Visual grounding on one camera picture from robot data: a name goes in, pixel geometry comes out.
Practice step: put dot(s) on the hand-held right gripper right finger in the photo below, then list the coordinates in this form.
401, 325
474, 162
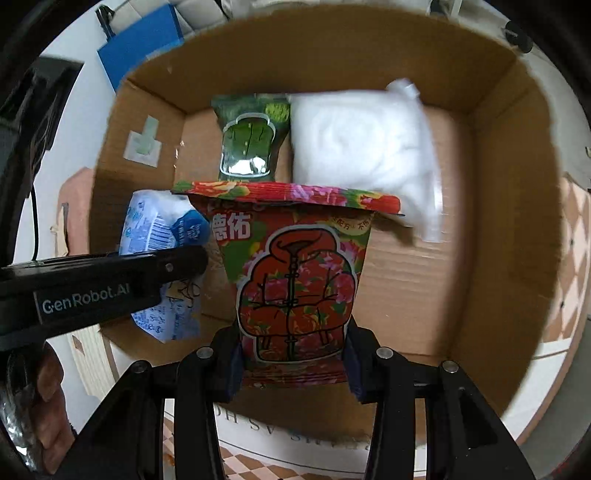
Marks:
354, 369

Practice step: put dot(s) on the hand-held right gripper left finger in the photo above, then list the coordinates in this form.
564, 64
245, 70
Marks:
232, 369

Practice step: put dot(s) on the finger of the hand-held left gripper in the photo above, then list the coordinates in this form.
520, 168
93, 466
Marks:
152, 272

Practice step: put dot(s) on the blue white tissue pack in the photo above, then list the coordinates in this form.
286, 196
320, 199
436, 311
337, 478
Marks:
161, 267

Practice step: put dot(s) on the red floral wet wipes pack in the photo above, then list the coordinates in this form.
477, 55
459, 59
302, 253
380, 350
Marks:
295, 281

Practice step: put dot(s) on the cardboard box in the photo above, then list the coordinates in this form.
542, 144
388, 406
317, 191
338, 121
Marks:
323, 221

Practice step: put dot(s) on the green wet wipes pack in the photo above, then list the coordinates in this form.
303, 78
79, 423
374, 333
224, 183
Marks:
249, 138

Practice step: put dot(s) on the white soft plastic pack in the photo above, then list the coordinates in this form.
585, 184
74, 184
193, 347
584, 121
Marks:
364, 152

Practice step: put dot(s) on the person's left hand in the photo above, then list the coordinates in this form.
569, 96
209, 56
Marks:
44, 387

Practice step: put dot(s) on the blue folder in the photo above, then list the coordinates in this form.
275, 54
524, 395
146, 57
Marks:
138, 46

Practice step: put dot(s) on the checkered printed mat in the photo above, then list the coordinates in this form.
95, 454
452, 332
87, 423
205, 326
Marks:
570, 258

